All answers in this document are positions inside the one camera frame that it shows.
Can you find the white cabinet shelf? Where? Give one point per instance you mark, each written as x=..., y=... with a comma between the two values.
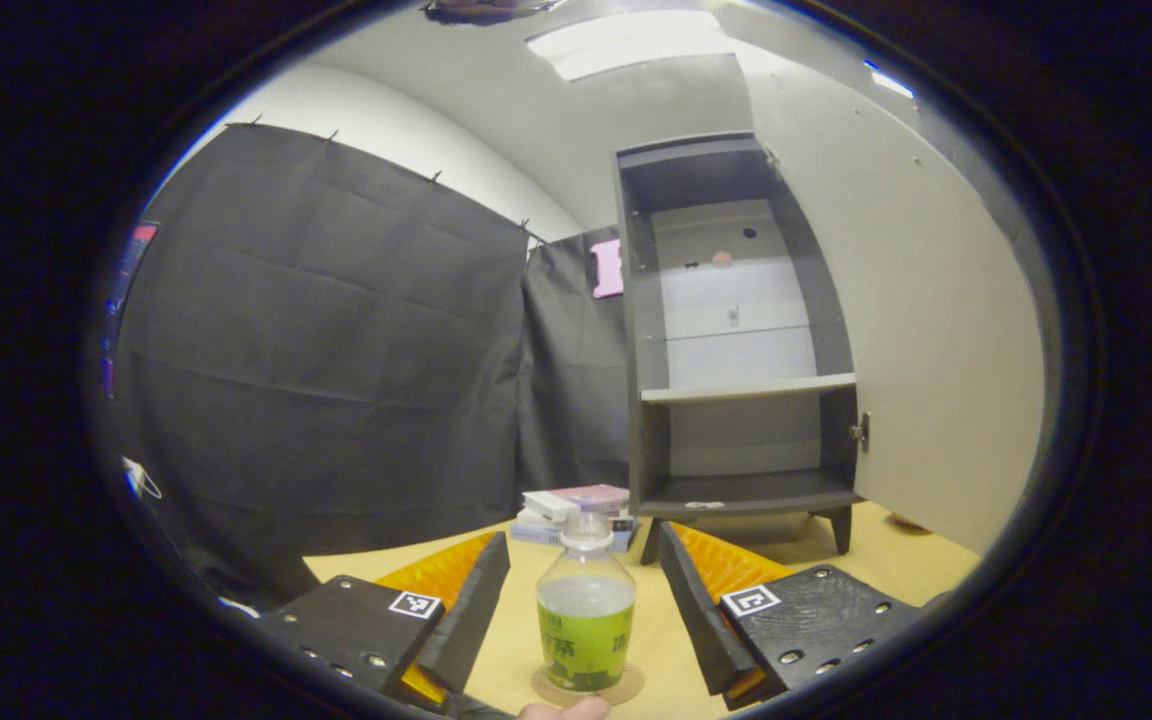
x=746, y=388

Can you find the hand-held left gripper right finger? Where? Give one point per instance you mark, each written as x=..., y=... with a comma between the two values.
x=701, y=610

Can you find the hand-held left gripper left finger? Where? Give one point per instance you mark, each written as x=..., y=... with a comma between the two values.
x=476, y=610

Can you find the dark grey cabinet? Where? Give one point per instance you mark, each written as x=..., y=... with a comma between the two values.
x=651, y=440

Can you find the green label clear bottle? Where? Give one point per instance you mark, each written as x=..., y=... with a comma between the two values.
x=586, y=630

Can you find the black backdrop cloth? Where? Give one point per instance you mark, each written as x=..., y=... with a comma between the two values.
x=336, y=350

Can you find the small white box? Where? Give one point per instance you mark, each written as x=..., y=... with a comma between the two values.
x=548, y=504

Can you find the grey cabinet door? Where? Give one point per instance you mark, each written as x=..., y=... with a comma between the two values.
x=916, y=330

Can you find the metal cabinet hinge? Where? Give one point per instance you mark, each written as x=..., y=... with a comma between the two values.
x=860, y=432

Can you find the long ceiling light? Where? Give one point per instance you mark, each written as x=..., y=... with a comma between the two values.
x=888, y=80

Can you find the blue book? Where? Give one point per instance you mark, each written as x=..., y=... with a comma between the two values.
x=536, y=535

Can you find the large ceiling light panel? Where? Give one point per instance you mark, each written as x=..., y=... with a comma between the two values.
x=626, y=40

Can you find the pink book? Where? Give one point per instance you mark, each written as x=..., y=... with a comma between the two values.
x=596, y=494

